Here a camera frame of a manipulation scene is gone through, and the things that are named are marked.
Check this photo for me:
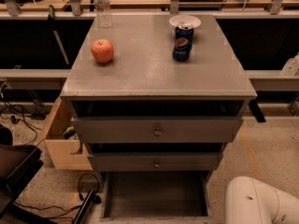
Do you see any grey bottom drawer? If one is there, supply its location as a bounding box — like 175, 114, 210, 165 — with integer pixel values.
101, 171, 222, 224

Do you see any grey drawer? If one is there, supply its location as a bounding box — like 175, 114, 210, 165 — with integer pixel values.
71, 117, 243, 143
88, 152, 223, 172
101, 171, 222, 224

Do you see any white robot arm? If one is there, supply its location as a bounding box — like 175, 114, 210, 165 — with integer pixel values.
224, 176, 299, 224

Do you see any grey drawer cabinet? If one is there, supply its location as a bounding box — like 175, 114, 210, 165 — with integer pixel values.
60, 13, 258, 179

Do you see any grey top drawer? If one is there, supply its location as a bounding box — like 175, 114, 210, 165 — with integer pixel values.
71, 117, 243, 143

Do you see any grey middle drawer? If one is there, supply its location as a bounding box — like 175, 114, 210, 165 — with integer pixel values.
88, 152, 223, 172

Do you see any red apple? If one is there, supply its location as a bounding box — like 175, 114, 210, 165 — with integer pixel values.
91, 39, 114, 63

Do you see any blue pepsi can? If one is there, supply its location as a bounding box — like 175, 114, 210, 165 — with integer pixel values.
172, 22, 194, 62

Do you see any green object in box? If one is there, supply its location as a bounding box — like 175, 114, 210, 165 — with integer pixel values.
63, 126, 78, 140

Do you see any white bowl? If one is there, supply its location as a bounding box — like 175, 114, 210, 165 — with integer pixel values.
169, 15, 201, 28

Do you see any light wooden box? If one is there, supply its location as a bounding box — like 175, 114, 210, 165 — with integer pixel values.
36, 97, 92, 171

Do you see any clear plastic water bottle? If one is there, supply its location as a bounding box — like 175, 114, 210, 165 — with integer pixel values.
93, 0, 112, 28

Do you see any black bar on floor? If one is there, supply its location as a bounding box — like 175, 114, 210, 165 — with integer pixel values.
72, 189, 95, 224

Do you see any black chair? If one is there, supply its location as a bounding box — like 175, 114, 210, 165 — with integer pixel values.
0, 125, 56, 224

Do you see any black headphone cable loop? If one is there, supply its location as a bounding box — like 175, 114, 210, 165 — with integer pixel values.
77, 172, 103, 204

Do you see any black floor cable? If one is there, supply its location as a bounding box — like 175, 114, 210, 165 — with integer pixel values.
0, 87, 43, 146

